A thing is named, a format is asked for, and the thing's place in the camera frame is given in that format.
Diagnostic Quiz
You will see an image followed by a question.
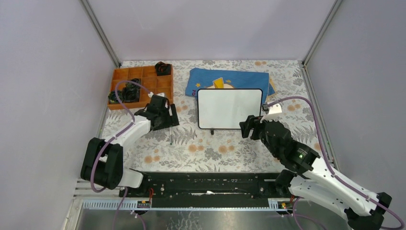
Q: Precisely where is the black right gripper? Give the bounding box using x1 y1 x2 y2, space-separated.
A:
238 113 280 158

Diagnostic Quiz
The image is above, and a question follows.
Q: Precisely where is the white board with black frame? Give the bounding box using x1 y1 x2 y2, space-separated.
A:
197 88 263 130

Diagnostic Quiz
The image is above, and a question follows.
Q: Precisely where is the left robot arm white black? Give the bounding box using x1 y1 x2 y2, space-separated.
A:
80 93 179 197

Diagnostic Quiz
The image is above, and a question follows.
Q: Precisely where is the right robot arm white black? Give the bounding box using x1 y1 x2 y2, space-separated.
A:
239 115 392 230

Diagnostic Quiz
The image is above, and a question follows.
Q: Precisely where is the black rolled sock middle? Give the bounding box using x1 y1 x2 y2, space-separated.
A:
122 87 140 103

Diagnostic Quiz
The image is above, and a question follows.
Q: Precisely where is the dark rolled sock with green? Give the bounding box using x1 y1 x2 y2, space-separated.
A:
125 78 140 90

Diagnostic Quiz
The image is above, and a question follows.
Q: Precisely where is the wooden compartment tray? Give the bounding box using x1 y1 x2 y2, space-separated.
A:
108 65 174 110

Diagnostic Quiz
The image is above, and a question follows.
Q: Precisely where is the floral patterned tablecloth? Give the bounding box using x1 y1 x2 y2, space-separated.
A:
92 60 332 173

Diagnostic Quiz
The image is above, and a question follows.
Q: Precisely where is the dark rolled sock with orange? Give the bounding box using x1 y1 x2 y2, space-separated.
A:
154 61 172 76

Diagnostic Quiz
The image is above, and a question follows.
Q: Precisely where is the blue green rolled sock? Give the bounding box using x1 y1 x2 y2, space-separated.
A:
108 90 124 104

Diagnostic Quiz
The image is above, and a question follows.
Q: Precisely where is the blue cartoon print cloth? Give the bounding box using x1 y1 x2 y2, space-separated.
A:
185 68 276 102

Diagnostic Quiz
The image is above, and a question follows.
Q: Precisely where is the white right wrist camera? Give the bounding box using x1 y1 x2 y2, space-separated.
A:
260 103 282 122

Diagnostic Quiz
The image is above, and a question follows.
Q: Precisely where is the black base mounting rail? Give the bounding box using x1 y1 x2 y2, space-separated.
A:
126 170 295 201

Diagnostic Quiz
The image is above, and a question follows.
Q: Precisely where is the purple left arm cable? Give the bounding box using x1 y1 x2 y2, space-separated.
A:
90 80 155 230

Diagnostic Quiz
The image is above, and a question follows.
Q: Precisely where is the slotted grey cable duct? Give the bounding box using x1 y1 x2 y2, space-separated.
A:
81 198 297 211

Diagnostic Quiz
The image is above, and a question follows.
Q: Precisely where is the aluminium frame post left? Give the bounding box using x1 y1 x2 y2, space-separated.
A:
79 0 122 178

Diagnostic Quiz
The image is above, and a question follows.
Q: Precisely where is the aluminium frame post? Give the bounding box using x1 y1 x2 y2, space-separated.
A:
79 0 122 178
300 0 343 167

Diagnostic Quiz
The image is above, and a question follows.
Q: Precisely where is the aluminium frame post right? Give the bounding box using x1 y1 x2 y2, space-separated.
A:
300 0 343 167

